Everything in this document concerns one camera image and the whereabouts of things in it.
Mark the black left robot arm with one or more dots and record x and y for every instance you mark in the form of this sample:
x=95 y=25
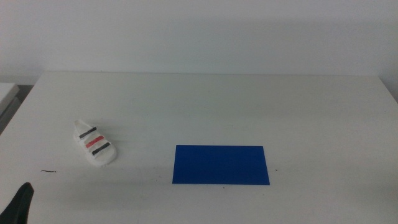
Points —
x=17 y=207

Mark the white shoe with coloured stripes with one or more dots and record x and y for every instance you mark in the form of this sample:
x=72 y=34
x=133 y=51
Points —
x=102 y=157

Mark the blue rectangular mat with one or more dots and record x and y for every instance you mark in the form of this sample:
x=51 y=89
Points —
x=220 y=165

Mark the small dark thread scrap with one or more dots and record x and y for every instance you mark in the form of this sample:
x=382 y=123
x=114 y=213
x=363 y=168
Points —
x=48 y=170

